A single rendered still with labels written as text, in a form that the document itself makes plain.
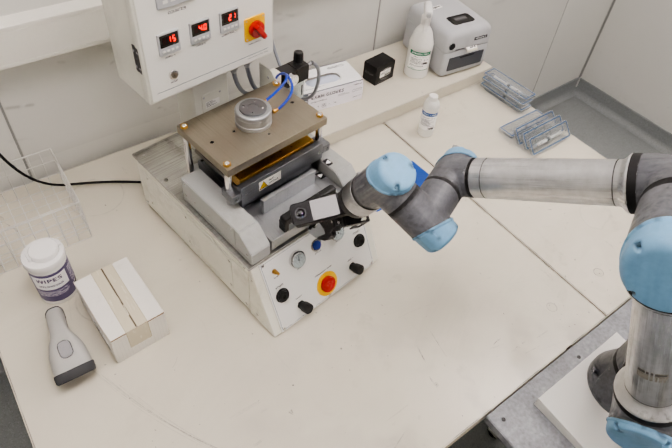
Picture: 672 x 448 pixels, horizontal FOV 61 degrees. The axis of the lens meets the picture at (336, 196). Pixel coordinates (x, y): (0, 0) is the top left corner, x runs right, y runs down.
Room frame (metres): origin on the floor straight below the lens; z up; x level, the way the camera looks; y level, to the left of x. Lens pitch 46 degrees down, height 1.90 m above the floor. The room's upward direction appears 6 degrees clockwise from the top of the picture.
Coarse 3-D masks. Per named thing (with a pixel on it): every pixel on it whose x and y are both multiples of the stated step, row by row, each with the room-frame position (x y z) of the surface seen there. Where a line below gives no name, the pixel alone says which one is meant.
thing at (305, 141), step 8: (304, 136) 0.99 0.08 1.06; (296, 144) 0.96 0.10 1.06; (304, 144) 0.96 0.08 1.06; (280, 152) 0.92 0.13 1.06; (288, 152) 0.93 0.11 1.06; (208, 160) 0.91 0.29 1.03; (264, 160) 0.89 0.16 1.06; (272, 160) 0.90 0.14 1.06; (280, 160) 0.91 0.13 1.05; (216, 168) 0.88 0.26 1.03; (248, 168) 0.86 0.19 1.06; (256, 168) 0.87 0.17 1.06; (264, 168) 0.87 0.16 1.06; (232, 176) 0.84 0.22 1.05; (240, 176) 0.84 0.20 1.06; (248, 176) 0.84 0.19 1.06
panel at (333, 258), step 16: (304, 240) 0.80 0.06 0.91; (320, 240) 0.82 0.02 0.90; (352, 240) 0.88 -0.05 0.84; (272, 256) 0.74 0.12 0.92; (288, 256) 0.76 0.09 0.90; (320, 256) 0.81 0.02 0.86; (336, 256) 0.83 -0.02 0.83; (352, 256) 0.86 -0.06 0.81; (368, 256) 0.88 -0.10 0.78; (272, 272) 0.72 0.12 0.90; (288, 272) 0.74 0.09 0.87; (304, 272) 0.77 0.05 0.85; (320, 272) 0.79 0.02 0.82; (336, 272) 0.81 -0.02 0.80; (352, 272) 0.84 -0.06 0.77; (272, 288) 0.70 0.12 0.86; (288, 288) 0.72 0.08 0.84; (304, 288) 0.75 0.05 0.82; (320, 288) 0.77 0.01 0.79; (336, 288) 0.79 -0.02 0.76; (272, 304) 0.69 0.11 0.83; (288, 304) 0.71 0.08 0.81; (288, 320) 0.69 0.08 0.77
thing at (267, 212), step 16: (304, 176) 0.91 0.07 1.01; (272, 192) 0.85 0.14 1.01; (288, 192) 0.87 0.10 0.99; (304, 192) 0.90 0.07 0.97; (336, 192) 0.91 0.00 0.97; (256, 208) 0.83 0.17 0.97; (272, 208) 0.84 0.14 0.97; (288, 208) 0.84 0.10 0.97; (272, 224) 0.79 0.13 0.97; (272, 240) 0.75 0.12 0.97
